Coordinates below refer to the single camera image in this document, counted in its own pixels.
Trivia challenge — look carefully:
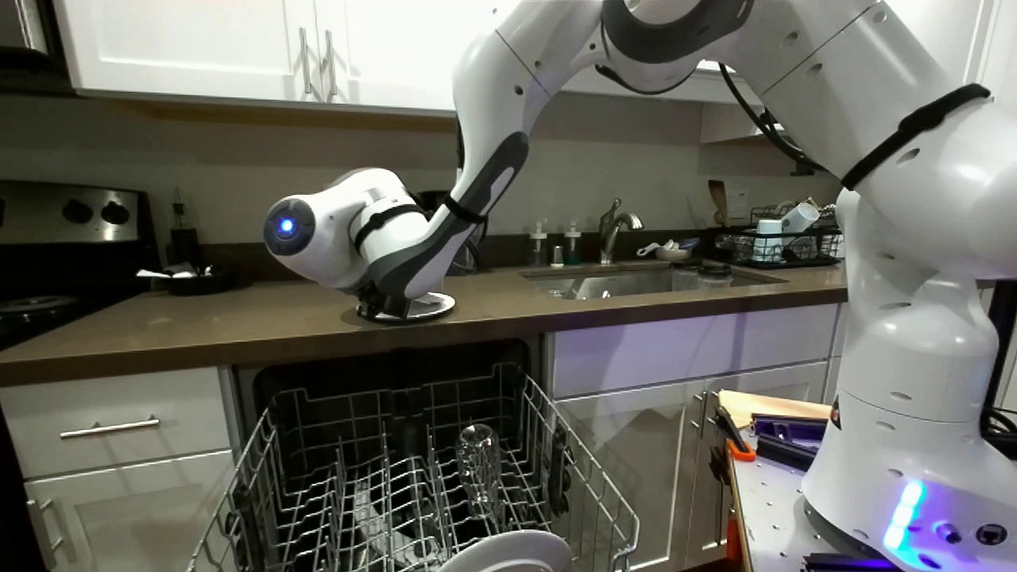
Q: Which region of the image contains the chrome faucet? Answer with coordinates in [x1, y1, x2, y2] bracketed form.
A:
[594, 200, 646, 270]

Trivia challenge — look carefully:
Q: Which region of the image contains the white wire dishwasher rack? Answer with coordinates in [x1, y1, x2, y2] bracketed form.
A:
[189, 361, 646, 572]

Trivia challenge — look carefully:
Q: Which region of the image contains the steel range hood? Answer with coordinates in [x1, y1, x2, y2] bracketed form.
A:
[0, 0, 71, 69]

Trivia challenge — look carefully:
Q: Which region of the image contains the white drawer base cabinet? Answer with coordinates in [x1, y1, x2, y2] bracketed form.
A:
[0, 364, 246, 572]

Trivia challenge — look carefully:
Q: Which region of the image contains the dark glass bottle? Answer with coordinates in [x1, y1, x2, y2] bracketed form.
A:
[165, 200, 205, 270]

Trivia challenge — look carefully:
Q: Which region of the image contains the white sink base cabinet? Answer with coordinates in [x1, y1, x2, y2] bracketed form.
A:
[543, 302, 851, 572]

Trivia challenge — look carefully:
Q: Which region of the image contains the steel kitchen sink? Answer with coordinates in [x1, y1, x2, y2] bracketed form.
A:
[520, 259, 787, 304]

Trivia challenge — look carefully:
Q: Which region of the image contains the silver drawer handle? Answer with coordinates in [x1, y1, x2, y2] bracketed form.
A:
[58, 412, 165, 444]

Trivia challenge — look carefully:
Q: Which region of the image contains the clear drinking glass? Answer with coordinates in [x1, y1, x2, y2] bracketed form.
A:
[454, 418, 507, 520]

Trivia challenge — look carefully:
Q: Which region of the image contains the black steel stove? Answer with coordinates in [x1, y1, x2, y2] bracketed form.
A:
[0, 178, 165, 349]

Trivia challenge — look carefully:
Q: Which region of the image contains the black built-in dishwasher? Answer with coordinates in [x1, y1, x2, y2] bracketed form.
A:
[233, 334, 554, 572]

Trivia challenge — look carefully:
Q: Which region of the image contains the silver cabinet door handle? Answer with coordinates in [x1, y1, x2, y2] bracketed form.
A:
[292, 25, 322, 104]
[319, 25, 350, 104]

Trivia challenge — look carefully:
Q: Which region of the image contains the black coffee maker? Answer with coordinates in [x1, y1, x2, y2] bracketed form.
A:
[417, 188, 489, 280]

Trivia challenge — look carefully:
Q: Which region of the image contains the black dish drying rack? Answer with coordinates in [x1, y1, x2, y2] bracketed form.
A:
[706, 200, 847, 270]

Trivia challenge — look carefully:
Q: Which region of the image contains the black purple clamp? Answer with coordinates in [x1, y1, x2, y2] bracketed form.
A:
[749, 412, 835, 469]

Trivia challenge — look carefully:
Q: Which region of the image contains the black spoon rest dish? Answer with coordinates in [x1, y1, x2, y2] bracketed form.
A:
[132, 264, 243, 299]

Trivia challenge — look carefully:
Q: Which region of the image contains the yellow wooden board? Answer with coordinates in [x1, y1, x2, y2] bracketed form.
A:
[714, 386, 835, 432]

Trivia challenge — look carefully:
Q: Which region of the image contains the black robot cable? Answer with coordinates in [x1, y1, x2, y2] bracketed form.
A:
[714, 59, 822, 178]

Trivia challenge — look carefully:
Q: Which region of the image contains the orange handled tool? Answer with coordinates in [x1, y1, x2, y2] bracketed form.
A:
[713, 403, 764, 468]

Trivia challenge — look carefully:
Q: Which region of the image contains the white double door cabinet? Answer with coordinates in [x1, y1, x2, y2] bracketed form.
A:
[50, 0, 502, 125]

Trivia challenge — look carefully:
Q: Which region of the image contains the white corner wall cabinet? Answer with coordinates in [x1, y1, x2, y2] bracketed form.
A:
[558, 0, 1017, 147]

